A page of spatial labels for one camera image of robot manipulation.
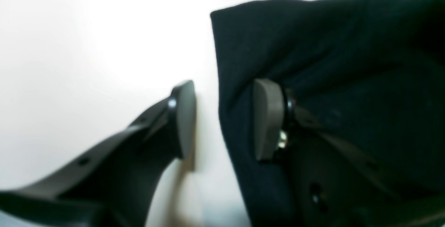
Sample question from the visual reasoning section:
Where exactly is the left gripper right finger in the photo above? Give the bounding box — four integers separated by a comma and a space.
253, 79, 444, 227

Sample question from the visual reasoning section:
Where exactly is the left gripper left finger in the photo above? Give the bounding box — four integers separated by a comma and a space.
0, 81, 196, 227

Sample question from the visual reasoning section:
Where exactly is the black graphic t-shirt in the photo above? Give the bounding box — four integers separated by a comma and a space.
210, 0, 444, 227

